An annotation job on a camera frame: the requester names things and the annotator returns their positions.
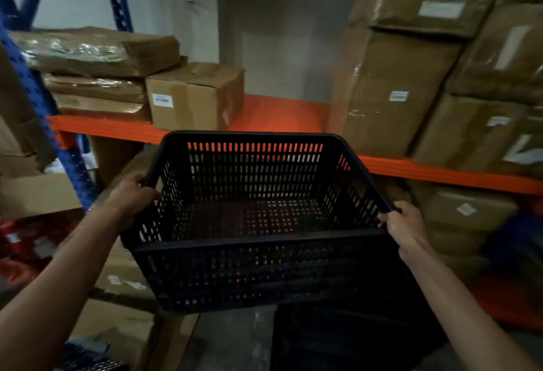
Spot orange shelf beam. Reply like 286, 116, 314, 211
469, 275, 543, 334
46, 94, 543, 197

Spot worn cardboard box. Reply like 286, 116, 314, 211
0, 44, 58, 177

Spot flat plastic-wrapped cardboard package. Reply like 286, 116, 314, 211
9, 26, 182, 79
53, 94, 153, 124
42, 73, 148, 104

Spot person's right forearm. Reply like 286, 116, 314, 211
399, 243, 543, 371

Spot small labelled cardboard box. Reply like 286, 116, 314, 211
145, 62, 246, 131

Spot black ribbed plastic item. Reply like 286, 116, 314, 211
54, 339, 130, 371

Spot taped cardboard box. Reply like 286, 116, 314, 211
55, 146, 160, 301

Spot person's left hand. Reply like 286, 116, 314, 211
98, 173, 162, 234

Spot cardboard box with white label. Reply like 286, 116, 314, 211
418, 183, 520, 233

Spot plain cardboard box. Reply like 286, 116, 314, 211
426, 226, 493, 258

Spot red packaged goods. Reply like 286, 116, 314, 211
0, 216, 81, 284

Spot person's right hand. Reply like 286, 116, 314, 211
377, 201, 430, 264

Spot blue bag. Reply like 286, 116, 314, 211
483, 209, 543, 276

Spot stack of large cardboard boxes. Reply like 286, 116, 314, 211
327, 0, 543, 177

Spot black perforated plastic basket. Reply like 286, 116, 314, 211
269, 294, 451, 371
120, 130, 409, 315

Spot flattened cardboard sheet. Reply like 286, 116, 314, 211
0, 171, 83, 221

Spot person's left forearm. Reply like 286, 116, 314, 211
0, 207, 126, 371

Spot brown cardboard sheet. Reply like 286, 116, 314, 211
70, 298, 201, 371

